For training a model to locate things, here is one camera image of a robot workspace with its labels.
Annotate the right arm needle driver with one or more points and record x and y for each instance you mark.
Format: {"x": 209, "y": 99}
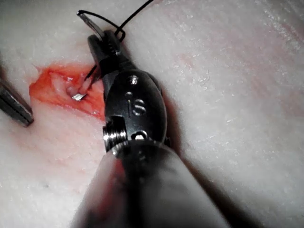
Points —
{"x": 140, "y": 107}

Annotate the right arm needle driver jaw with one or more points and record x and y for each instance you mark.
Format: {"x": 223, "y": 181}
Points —
{"x": 112, "y": 44}
{"x": 97, "y": 48}

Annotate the left arm needle driver jaw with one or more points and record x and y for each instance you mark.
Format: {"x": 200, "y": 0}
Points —
{"x": 14, "y": 99}
{"x": 9, "y": 111}

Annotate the curved steel needle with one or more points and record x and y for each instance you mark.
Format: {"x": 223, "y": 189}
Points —
{"x": 93, "y": 26}

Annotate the dark right arm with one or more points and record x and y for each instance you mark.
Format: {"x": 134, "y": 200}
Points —
{"x": 166, "y": 190}

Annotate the black thread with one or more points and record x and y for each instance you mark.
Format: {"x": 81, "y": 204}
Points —
{"x": 120, "y": 26}

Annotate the tissue pad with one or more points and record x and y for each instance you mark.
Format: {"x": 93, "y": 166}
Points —
{"x": 225, "y": 83}

